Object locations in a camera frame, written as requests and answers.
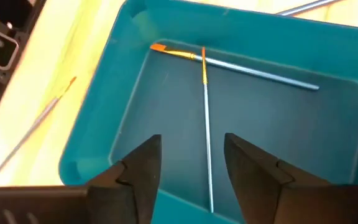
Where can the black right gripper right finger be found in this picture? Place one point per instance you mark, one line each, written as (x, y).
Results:
(275, 199)

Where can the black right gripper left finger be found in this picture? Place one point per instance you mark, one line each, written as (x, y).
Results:
(120, 199)

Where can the large blue plastic bin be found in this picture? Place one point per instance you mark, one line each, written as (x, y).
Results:
(291, 130)

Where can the black aluminium rig frame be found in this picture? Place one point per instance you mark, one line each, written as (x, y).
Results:
(20, 9)

